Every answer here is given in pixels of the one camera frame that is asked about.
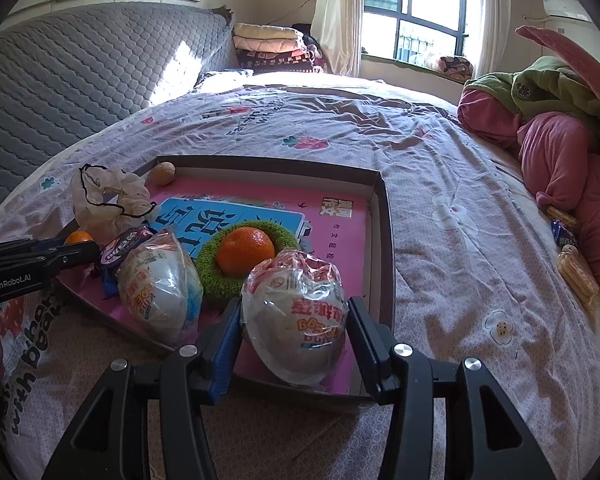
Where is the large yellow biscuit packet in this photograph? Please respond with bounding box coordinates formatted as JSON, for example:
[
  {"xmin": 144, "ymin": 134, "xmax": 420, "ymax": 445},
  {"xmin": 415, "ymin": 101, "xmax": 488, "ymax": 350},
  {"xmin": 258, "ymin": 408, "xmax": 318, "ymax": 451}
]
[{"xmin": 556, "ymin": 251, "xmax": 600, "ymax": 311}]

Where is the blue toy egg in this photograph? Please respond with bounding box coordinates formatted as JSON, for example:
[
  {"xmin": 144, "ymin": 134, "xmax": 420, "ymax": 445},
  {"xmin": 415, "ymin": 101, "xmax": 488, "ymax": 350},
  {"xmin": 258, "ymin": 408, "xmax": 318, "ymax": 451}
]
[{"xmin": 117, "ymin": 228, "xmax": 204, "ymax": 346}]

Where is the grey quilted headboard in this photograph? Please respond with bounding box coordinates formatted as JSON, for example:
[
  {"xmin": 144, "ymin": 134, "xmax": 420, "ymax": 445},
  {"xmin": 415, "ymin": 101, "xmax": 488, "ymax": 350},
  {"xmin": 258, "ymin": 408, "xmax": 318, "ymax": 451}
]
[{"xmin": 0, "ymin": 2, "xmax": 233, "ymax": 221}]

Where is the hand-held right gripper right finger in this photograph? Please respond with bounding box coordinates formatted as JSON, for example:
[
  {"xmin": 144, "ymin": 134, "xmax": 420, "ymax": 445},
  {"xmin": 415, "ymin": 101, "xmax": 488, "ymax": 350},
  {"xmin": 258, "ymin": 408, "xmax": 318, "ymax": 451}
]
[{"xmin": 347, "ymin": 297, "xmax": 546, "ymax": 480}]

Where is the green blanket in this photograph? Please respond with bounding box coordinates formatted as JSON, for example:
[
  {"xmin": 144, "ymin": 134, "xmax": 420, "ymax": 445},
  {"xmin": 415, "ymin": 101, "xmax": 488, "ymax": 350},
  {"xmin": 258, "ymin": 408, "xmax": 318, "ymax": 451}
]
[{"xmin": 462, "ymin": 56, "xmax": 600, "ymax": 136}]

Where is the green fuzzy ring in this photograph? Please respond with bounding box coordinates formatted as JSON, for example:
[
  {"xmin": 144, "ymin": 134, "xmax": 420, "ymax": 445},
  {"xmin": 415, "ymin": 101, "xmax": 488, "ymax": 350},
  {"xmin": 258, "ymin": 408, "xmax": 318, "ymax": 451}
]
[{"xmin": 196, "ymin": 220, "xmax": 300, "ymax": 303}]

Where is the pink blanket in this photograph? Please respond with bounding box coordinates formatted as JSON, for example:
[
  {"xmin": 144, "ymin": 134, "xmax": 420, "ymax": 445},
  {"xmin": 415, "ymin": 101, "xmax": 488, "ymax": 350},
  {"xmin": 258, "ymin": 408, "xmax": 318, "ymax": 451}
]
[{"xmin": 457, "ymin": 25, "xmax": 600, "ymax": 321}]

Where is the small yellow biscuit packet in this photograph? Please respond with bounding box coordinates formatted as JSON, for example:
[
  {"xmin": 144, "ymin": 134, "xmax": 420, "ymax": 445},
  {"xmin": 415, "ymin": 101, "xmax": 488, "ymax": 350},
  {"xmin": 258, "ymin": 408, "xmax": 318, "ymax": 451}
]
[{"xmin": 545, "ymin": 205, "xmax": 578, "ymax": 228}]

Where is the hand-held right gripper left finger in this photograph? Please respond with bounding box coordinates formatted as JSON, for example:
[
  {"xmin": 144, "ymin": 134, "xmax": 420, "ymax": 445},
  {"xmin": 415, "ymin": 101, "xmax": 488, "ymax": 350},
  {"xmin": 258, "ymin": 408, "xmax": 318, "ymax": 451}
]
[{"xmin": 42, "ymin": 297, "xmax": 243, "ymax": 480}]

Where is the white air conditioner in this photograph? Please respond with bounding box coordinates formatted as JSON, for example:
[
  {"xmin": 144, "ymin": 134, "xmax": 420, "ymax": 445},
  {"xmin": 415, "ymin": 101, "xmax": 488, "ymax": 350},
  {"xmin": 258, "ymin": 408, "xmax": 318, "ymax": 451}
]
[{"xmin": 542, "ymin": 0, "xmax": 588, "ymax": 23}]

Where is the dark blue snack packet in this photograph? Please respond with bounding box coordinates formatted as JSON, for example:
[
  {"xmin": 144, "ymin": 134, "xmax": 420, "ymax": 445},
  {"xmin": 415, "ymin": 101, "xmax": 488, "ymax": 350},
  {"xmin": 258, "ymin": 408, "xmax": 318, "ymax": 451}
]
[{"xmin": 91, "ymin": 226, "xmax": 156, "ymax": 297}]

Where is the stack of folded blankets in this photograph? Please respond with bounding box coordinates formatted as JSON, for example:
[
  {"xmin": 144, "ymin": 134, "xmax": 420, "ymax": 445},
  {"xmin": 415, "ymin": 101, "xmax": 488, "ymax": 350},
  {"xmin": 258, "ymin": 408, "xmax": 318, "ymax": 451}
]
[{"xmin": 232, "ymin": 22, "xmax": 326, "ymax": 73}]

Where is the cream curtain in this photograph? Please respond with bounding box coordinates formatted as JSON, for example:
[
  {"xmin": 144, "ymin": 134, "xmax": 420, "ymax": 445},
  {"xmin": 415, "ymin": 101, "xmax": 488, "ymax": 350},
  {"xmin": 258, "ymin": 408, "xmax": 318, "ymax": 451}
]
[
  {"xmin": 467, "ymin": 0, "xmax": 513, "ymax": 81},
  {"xmin": 305, "ymin": 0, "xmax": 366, "ymax": 78}
]

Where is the pink book with blue label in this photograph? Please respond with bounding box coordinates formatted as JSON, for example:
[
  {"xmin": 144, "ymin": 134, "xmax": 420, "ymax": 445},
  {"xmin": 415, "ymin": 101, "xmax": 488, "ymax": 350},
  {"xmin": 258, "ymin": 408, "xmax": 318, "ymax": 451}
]
[{"xmin": 80, "ymin": 177, "xmax": 381, "ymax": 396}]

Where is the red toy egg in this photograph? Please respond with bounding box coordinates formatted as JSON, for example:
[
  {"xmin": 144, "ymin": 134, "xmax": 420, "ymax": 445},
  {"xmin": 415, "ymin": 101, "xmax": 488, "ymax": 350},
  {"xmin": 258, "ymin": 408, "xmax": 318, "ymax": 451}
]
[{"xmin": 241, "ymin": 249, "xmax": 350, "ymax": 386}]

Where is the small beige ball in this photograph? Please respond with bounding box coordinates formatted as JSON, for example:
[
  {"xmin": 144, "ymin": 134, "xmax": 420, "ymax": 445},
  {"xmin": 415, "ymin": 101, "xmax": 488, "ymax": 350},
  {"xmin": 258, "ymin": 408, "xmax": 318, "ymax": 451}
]
[{"xmin": 152, "ymin": 162, "xmax": 177, "ymax": 186}]

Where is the small blue snack packet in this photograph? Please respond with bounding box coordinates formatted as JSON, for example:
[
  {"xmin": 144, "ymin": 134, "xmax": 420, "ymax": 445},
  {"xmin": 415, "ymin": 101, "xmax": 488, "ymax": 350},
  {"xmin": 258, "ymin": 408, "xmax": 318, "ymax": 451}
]
[{"xmin": 550, "ymin": 219, "xmax": 578, "ymax": 252}]

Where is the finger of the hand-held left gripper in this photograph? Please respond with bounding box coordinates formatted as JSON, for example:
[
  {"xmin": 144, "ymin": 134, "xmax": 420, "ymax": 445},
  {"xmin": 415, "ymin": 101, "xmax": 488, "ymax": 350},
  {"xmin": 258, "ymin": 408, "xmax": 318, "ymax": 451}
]
[
  {"xmin": 0, "ymin": 242, "xmax": 101, "ymax": 273},
  {"xmin": 0, "ymin": 236, "xmax": 78, "ymax": 261}
]

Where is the patterned cushion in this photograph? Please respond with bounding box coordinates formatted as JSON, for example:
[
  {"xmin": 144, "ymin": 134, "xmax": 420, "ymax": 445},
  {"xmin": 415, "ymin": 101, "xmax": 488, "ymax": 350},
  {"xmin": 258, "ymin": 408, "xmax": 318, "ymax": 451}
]
[{"xmin": 425, "ymin": 52, "xmax": 473, "ymax": 81}]

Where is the dark cardboard box tray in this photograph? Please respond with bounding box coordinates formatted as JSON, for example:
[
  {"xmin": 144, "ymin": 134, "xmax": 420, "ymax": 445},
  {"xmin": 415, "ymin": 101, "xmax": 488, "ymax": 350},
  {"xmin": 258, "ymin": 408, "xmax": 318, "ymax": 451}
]
[{"xmin": 55, "ymin": 155, "xmax": 397, "ymax": 415}]

